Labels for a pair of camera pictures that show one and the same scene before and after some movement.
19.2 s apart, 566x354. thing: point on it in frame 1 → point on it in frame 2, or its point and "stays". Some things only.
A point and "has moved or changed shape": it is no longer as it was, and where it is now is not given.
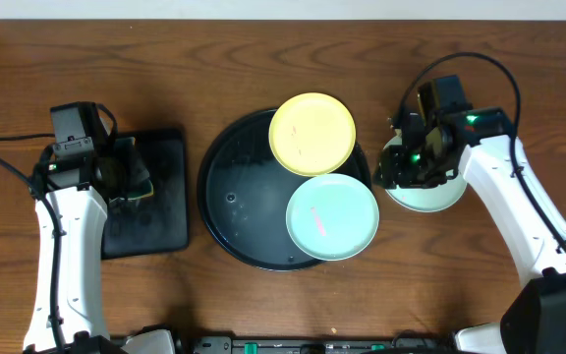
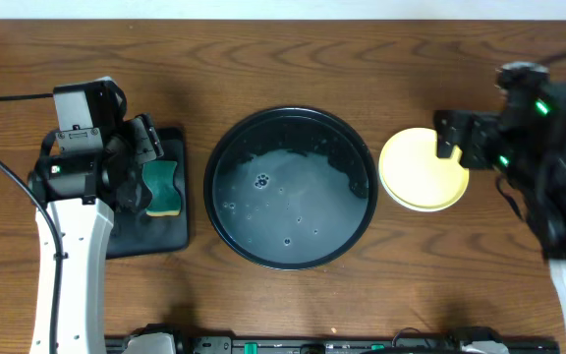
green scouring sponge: x=139 y=183 has moved or changed shape
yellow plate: x=311 y=134 has moved or changed shape
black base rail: x=295 y=345 stays
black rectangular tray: x=159 y=221 stays
